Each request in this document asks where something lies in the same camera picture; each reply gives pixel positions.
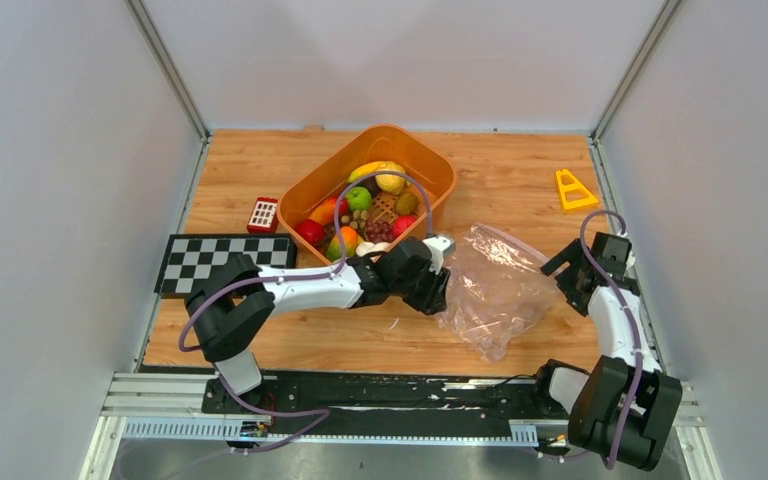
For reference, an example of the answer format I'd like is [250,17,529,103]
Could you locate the orange plastic basket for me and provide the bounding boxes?
[277,124,457,266]

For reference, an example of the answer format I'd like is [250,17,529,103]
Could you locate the yellow pear toy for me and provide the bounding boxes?
[374,161,406,195]

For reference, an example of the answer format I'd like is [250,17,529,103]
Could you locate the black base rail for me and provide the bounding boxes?
[199,369,577,440]

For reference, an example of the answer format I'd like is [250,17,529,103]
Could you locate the green apple toy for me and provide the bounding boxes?
[344,186,373,212]

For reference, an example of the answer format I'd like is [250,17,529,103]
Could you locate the checkerboard calibration board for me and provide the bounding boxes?
[154,233,298,299]

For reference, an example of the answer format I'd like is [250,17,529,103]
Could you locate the red orange peach toy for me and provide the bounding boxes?
[308,196,350,226]

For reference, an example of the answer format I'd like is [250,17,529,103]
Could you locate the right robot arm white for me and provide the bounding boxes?
[530,232,682,471]

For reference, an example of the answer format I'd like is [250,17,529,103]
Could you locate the red white block toy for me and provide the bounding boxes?
[246,197,278,234]

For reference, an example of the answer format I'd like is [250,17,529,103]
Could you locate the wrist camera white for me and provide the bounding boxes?
[625,250,636,271]
[422,234,456,273]

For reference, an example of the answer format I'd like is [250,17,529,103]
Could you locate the clear zip top bag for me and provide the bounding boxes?
[435,222,558,362]

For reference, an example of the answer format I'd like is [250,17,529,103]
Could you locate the brown longan cluster toy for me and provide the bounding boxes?
[340,210,369,234]

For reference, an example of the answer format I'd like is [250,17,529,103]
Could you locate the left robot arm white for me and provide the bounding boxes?
[185,235,455,413]

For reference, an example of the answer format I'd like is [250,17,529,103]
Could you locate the yellow banana toy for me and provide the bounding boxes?
[347,161,389,185]

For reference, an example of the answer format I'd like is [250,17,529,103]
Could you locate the red apple toy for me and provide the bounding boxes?
[295,219,326,247]

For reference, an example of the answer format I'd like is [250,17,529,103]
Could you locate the purple grapes toy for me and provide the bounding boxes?
[364,221,395,243]

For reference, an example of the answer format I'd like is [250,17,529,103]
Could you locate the orange green mango toy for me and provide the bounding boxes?
[325,226,361,262]

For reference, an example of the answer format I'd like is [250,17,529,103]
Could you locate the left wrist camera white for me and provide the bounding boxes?
[422,234,456,273]

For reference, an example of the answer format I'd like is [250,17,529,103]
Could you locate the yellow triangle bracket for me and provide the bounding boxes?
[555,169,600,213]

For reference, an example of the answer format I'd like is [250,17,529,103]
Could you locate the white mushroom toy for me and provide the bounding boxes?
[355,241,390,257]

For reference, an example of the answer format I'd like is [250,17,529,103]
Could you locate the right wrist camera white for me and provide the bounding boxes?
[625,250,636,271]

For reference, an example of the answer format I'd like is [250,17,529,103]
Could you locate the red strawberry toy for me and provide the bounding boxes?
[391,214,417,238]

